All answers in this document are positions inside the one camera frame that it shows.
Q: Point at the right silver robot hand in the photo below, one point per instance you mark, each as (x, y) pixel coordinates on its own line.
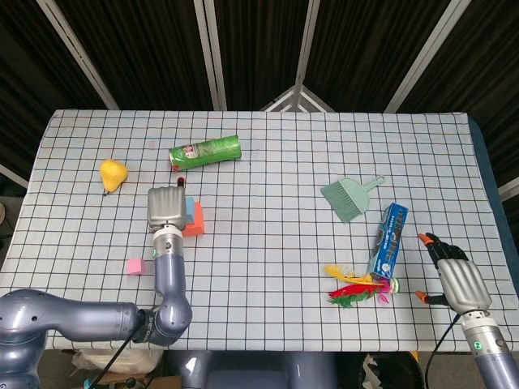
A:
(462, 283)

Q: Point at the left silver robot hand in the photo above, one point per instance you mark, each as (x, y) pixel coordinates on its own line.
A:
(166, 206)

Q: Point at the medium blue foam cube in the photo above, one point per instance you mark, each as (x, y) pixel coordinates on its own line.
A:
(190, 210)

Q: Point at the small pink foam cube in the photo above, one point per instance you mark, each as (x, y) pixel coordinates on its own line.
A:
(135, 266)

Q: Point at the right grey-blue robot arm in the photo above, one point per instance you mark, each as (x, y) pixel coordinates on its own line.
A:
(490, 352)

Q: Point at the orange and blue block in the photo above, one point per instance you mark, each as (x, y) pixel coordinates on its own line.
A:
(196, 227)

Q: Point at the yellow toy pear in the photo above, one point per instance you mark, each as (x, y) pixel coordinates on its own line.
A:
(113, 172)

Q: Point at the green chip can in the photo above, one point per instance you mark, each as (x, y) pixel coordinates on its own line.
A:
(207, 152)

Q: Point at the blue cling wrap box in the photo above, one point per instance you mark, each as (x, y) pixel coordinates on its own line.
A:
(389, 239)

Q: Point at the colourful feather shuttlecock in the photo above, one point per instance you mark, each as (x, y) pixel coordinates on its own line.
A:
(357, 289)

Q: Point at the black bin bag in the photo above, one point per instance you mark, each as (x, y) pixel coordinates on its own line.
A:
(397, 373)

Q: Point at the white black grid tablecloth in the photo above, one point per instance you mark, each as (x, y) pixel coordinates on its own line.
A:
(267, 263)

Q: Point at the mint green mini dustpan brush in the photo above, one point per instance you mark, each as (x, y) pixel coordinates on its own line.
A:
(348, 198)

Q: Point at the white plastic bag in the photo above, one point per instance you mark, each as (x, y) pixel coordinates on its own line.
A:
(134, 358)

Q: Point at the white partition base foot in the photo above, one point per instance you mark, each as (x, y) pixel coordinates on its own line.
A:
(298, 97)

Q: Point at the brown cardboard box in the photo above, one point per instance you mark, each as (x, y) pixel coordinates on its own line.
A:
(162, 383)

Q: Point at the grey-blue robot torso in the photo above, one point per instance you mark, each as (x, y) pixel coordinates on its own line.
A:
(251, 370)

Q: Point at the white partition frame bar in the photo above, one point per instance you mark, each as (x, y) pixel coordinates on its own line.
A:
(14, 175)
(510, 189)

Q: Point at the white double partition frame post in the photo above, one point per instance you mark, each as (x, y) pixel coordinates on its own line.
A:
(211, 52)

